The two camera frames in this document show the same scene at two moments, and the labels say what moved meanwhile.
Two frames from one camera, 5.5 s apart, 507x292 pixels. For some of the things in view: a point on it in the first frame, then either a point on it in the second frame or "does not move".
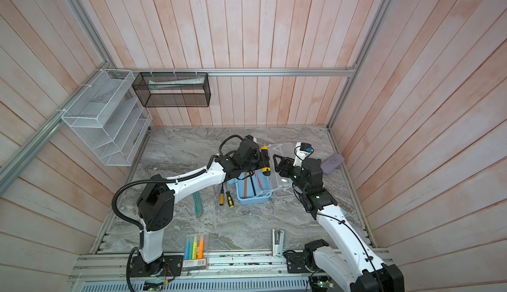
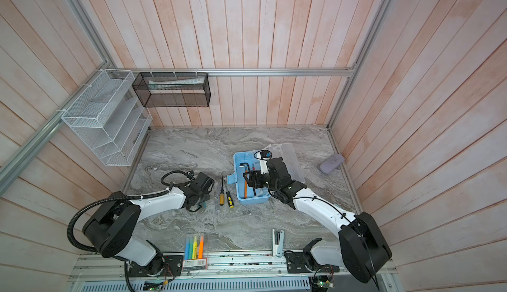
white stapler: (278, 242) does not move
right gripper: (286, 161) -> (254, 174)
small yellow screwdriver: (222, 196) does not move
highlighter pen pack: (196, 252) does not move
